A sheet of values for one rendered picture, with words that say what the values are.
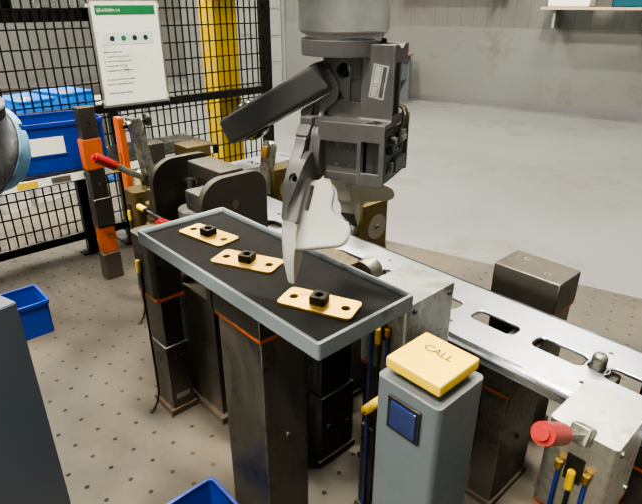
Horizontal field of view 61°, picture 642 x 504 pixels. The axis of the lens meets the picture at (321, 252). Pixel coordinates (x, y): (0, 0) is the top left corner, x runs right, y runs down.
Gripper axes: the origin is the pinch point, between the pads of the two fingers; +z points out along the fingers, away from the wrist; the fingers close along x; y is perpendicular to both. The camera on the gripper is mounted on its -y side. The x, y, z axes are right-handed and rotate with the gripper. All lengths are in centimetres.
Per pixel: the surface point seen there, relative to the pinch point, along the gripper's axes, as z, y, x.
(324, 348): 6.2, 3.6, -6.8
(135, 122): 2, -67, 47
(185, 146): 16, -82, 82
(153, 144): 14, -87, 74
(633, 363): 22.1, 33.8, 28.4
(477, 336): 22.1, 13.3, 26.1
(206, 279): 6.2, -14.4, -0.2
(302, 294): 5.8, -2.5, 0.7
